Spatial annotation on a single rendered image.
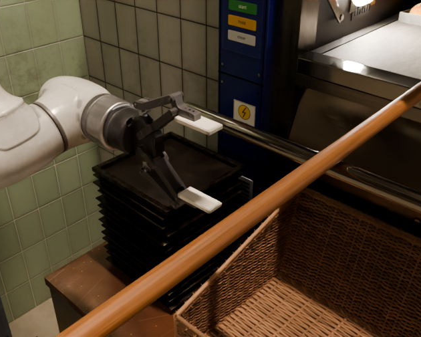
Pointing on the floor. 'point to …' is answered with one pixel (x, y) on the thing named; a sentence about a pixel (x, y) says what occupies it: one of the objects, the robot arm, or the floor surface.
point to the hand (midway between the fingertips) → (210, 168)
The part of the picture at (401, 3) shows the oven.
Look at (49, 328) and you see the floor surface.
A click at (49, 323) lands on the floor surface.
